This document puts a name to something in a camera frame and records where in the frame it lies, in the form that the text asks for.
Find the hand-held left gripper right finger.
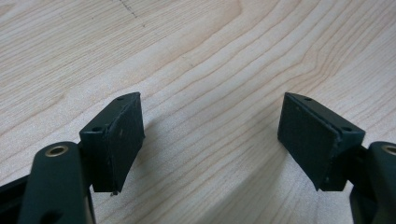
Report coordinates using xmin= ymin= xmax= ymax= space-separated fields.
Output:
xmin=276 ymin=91 xmax=366 ymax=192

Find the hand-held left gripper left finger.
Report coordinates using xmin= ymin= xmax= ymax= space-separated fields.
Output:
xmin=78 ymin=91 xmax=147 ymax=197

